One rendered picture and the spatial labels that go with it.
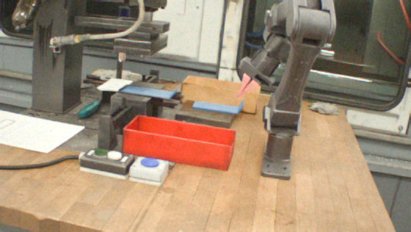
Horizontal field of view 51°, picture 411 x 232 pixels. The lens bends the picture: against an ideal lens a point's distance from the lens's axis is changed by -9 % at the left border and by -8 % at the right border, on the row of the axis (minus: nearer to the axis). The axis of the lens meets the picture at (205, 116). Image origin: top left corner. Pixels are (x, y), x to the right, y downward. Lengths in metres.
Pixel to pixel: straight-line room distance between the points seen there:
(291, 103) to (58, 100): 0.66
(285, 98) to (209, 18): 0.87
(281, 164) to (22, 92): 1.47
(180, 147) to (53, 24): 0.52
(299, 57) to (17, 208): 0.63
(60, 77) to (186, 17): 0.73
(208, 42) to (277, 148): 0.86
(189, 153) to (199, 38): 0.90
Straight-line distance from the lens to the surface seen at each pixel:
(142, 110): 1.23
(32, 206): 0.87
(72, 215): 0.84
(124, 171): 0.97
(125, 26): 1.27
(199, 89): 1.52
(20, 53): 2.24
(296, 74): 1.02
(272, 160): 1.12
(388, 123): 1.88
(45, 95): 1.38
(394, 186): 2.01
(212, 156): 1.05
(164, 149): 1.07
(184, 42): 1.91
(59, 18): 1.32
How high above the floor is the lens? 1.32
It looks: 17 degrees down
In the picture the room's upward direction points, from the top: 7 degrees clockwise
